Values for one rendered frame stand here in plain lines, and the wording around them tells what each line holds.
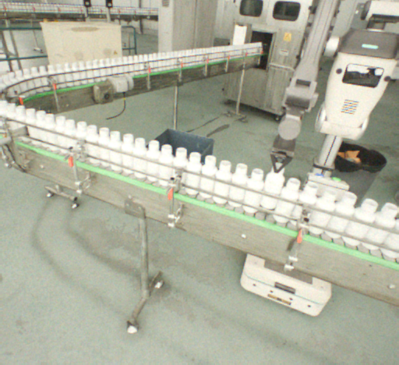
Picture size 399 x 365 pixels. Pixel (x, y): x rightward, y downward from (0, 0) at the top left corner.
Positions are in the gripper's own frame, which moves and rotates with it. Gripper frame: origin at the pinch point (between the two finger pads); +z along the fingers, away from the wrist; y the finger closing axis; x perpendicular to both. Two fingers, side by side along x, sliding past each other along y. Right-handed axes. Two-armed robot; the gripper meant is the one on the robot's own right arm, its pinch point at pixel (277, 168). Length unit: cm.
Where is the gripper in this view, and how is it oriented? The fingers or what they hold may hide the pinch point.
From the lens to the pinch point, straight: 90.1
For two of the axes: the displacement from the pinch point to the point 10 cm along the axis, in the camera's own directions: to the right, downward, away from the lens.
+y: -3.7, 4.4, -8.2
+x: 9.3, 2.6, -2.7
